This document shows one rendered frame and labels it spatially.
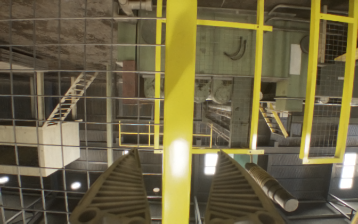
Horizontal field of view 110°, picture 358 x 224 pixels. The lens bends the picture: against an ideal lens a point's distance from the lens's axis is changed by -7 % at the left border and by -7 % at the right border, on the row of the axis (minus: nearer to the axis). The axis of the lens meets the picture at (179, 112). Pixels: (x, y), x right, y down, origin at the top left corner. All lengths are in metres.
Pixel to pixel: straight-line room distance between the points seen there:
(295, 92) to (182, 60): 2.44
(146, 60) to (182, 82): 1.85
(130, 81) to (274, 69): 2.02
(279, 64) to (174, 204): 2.38
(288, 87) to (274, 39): 0.71
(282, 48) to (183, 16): 2.36
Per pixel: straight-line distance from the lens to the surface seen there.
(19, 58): 5.69
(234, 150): 1.75
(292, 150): 14.25
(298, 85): 2.64
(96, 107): 12.84
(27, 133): 9.28
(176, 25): 0.26
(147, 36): 2.13
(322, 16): 2.03
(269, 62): 2.41
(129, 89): 1.95
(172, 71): 0.23
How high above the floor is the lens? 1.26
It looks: 5 degrees up
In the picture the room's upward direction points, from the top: 178 degrees counter-clockwise
